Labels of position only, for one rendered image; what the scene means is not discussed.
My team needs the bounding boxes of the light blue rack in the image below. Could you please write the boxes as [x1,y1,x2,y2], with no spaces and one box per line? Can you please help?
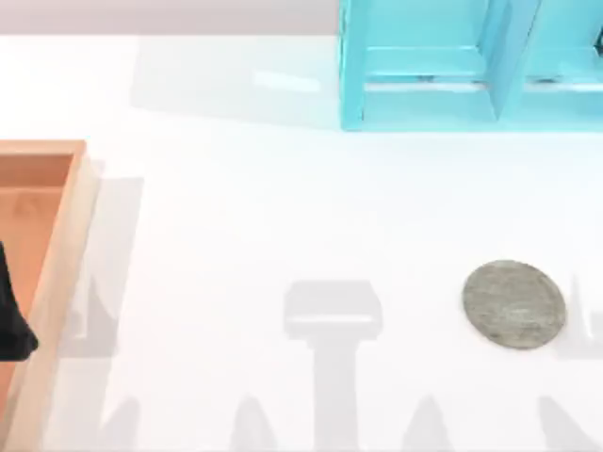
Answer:
[337,0,603,133]

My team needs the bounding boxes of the round grey coaster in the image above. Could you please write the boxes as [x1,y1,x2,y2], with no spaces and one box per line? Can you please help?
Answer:
[461,259,567,350]

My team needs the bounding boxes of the shallow salmon-coloured box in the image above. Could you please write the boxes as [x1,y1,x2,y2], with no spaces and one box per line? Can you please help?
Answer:
[0,139,102,452]

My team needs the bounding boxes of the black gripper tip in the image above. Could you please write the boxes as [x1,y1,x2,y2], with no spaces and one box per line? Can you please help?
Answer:
[0,240,40,363]

